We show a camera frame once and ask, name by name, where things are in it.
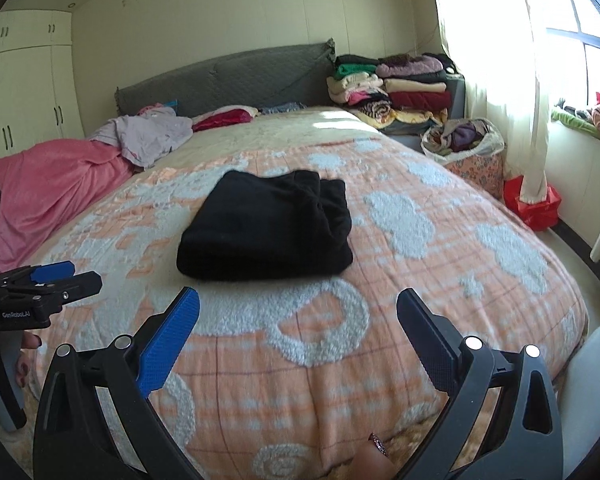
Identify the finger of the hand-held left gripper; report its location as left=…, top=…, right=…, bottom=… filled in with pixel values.
left=30, top=271, right=103, bottom=312
left=0, top=261, right=76, bottom=287

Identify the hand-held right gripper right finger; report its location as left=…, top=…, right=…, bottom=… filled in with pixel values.
left=396, top=288, right=564, bottom=480

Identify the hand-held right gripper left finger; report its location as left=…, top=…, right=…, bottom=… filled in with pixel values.
left=31, top=286, right=202, bottom=480

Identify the black sweater with orange cuffs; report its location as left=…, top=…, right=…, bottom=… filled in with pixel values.
left=176, top=170, right=355, bottom=282

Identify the basket of clothes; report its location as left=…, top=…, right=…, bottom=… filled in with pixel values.
left=421, top=117, right=506, bottom=166

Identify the stack of folded clothes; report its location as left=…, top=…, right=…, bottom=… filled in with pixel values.
left=327, top=52, right=453, bottom=136

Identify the person's left hand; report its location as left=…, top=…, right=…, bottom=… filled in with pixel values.
left=0, top=332, right=43, bottom=411

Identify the person's right hand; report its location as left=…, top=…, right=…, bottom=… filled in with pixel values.
left=354, top=432, right=397, bottom=480

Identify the orange and white fluffy blanket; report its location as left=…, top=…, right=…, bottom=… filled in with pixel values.
left=10, top=135, right=590, bottom=480

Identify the pink blanket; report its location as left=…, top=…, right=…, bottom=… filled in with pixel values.
left=0, top=140, right=136, bottom=276

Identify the red bag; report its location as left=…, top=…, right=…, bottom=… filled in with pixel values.
left=502, top=176, right=563, bottom=232

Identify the crumpled lilac garment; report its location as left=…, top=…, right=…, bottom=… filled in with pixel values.
left=89, top=107, right=193, bottom=168

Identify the floral box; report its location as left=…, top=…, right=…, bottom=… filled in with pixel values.
left=445, top=152, right=506, bottom=201

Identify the cream wardrobe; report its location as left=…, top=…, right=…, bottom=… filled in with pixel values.
left=0, top=10, right=86, bottom=163

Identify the red velvet cloth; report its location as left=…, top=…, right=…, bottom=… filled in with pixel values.
left=192, top=106, right=259, bottom=133

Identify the dark patterned cloth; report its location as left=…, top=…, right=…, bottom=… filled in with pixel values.
left=260, top=102, right=306, bottom=115

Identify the green cloth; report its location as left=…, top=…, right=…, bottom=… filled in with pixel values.
left=550, top=105, right=600, bottom=136

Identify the grey quilted headboard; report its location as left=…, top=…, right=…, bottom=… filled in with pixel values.
left=116, top=39, right=337, bottom=117

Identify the white curtain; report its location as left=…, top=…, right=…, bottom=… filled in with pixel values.
left=427, top=0, right=552, bottom=206

